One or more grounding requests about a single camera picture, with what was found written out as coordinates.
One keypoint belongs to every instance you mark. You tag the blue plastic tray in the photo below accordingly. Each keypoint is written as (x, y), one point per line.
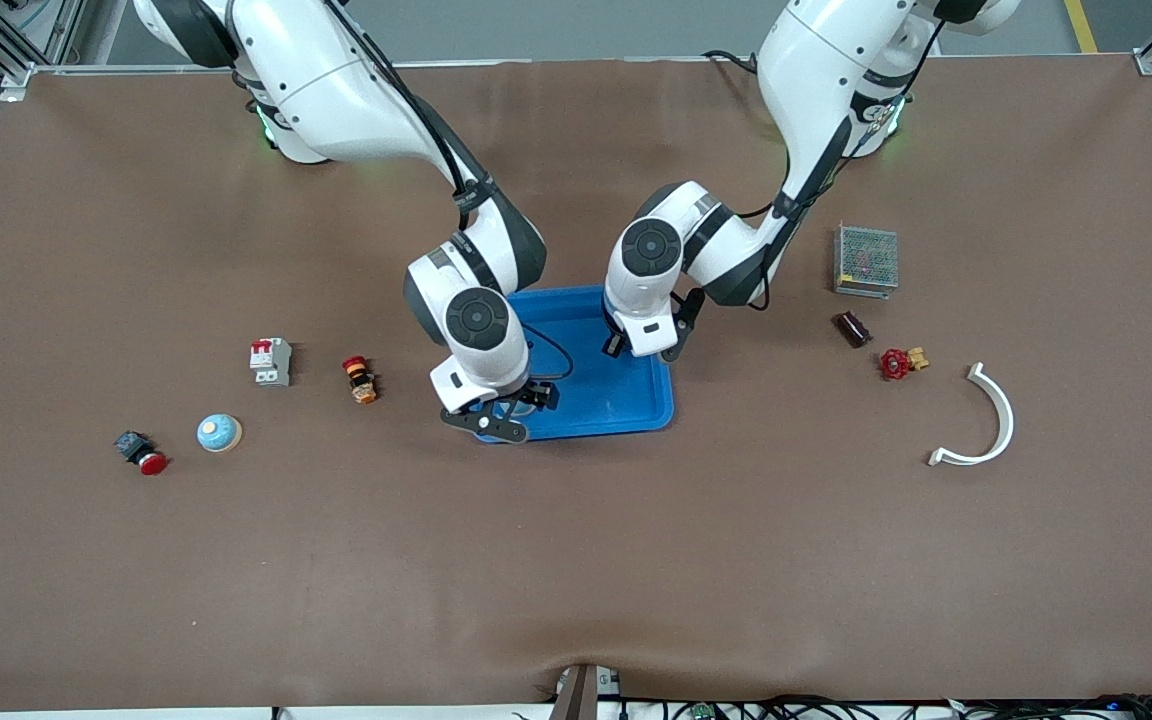
(616, 400)

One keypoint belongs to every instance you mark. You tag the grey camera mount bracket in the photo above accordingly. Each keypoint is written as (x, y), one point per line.
(581, 695)

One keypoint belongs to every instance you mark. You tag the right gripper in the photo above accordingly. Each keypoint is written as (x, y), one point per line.
(526, 394)

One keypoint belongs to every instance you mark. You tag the perforated metal power supply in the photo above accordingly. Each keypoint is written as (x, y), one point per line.
(866, 255)

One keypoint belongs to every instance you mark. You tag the blue dome bell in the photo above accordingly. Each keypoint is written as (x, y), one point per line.
(219, 433)
(526, 408)

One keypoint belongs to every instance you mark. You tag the white curved plastic bracket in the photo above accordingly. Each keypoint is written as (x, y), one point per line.
(1007, 415)

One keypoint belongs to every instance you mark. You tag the long brown electrolytic capacitor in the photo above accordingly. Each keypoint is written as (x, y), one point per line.
(854, 330)

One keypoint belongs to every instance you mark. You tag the brass valve red handwheel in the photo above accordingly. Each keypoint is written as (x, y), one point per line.
(895, 364)

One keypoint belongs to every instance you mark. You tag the white circuit breaker red switch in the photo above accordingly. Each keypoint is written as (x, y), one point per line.
(274, 362)

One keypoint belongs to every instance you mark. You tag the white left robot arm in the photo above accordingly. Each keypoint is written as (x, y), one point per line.
(826, 70)

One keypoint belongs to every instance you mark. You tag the orange red push button switch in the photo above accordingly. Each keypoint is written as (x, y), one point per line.
(360, 381)

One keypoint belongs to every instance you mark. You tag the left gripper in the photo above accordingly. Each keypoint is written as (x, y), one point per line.
(616, 344)

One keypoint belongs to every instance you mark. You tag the red mushroom push button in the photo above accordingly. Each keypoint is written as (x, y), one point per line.
(141, 452)

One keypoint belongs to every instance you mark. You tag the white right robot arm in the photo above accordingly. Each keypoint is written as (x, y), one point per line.
(336, 90)

